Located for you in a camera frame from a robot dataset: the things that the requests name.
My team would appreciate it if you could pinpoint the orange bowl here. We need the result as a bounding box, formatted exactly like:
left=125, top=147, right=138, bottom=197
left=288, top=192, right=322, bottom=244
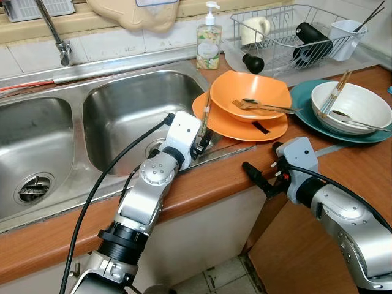
left=210, top=70, right=293, bottom=123

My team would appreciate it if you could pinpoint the orange plate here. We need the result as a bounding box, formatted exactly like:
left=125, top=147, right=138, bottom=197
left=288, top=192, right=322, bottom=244
left=192, top=92, right=289, bottom=143

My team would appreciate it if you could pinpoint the orange wooden countertop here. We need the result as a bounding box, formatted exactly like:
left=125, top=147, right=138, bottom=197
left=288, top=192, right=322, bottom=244
left=0, top=64, right=392, bottom=285

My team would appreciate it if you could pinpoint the small black strip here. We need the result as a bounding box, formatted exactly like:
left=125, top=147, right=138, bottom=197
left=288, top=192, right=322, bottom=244
left=251, top=121, right=271, bottom=135

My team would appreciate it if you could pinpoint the golden metal fork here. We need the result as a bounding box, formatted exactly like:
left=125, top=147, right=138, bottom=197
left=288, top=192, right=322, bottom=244
left=231, top=100, right=288, bottom=115

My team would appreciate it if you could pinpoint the golden metal spoon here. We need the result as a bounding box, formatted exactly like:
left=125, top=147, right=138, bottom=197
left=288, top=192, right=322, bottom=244
left=243, top=97, right=303, bottom=114

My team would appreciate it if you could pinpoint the brown wooden panel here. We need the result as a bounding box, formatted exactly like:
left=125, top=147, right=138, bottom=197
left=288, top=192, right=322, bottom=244
left=245, top=184, right=368, bottom=294

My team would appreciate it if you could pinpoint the white base cabinet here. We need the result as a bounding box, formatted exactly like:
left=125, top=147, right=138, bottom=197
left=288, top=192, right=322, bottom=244
left=0, top=187, right=273, bottom=294

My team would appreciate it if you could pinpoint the stainless steel double sink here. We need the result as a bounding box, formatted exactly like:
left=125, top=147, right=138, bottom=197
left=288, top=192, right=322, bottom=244
left=0, top=46, right=258, bottom=235

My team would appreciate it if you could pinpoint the grey drainer tray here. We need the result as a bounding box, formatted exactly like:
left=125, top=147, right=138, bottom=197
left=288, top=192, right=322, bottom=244
left=222, top=37, right=377, bottom=83

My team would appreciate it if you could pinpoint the teal plate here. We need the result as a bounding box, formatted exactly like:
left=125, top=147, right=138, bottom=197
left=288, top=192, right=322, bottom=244
left=290, top=78, right=392, bottom=145

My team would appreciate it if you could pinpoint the small black round object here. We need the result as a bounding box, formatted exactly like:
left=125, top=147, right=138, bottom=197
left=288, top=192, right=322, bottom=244
left=242, top=53, right=265, bottom=75

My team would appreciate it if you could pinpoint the clear pump soap bottle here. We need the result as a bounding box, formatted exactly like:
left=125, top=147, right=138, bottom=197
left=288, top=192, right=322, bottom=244
left=196, top=1, right=223, bottom=70

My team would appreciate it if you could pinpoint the silver metal spoon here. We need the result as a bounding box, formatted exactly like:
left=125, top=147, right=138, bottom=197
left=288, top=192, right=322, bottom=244
left=330, top=110, right=391, bottom=132

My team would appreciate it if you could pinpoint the white mug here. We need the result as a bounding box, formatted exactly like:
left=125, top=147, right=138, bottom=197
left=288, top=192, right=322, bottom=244
left=240, top=17, right=271, bottom=47

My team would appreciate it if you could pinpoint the white bowl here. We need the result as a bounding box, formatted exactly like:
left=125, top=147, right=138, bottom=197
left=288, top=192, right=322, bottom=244
left=311, top=81, right=392, bottom=135

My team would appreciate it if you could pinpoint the beige plastic tub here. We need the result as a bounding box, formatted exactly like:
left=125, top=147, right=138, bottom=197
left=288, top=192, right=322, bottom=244
left=86, top=0, right=182, bottom=32

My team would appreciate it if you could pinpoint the black flask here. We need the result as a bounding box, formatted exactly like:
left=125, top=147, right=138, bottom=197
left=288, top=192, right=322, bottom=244
left=292, top=22, right=334, bottom=68

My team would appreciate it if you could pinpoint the white utensil holder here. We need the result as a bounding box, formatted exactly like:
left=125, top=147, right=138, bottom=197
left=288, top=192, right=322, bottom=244
left=330, top=20, right=368, bottom=62

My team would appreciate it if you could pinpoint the metal faucet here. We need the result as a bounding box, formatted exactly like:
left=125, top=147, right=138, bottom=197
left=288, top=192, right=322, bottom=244
left=34, top=0, right=73, bottom=67

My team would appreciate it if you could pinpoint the metal sink drain strainer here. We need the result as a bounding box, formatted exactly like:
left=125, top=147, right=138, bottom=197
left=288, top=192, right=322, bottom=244
left=15, top=173, right=56, bottom=206

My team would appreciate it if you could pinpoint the thin black chopstick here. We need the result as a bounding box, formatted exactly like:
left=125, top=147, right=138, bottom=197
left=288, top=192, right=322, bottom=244
left=358, top=7, right=386, bottom=31
left=354, top=1, right=386, bottom=31

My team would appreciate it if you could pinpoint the white plastic grille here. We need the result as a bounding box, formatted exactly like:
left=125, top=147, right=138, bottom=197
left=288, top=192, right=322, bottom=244
left=3, top=0, right=76, bottom=23

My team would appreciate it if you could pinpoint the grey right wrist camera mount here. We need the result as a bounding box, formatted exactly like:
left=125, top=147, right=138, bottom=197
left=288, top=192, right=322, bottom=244
left=276, top=137, right=320, bottom=204

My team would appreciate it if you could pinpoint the wire dish rack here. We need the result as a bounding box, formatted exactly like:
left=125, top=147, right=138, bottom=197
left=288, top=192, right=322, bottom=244
left=230, top=5, right=368, bottom=77

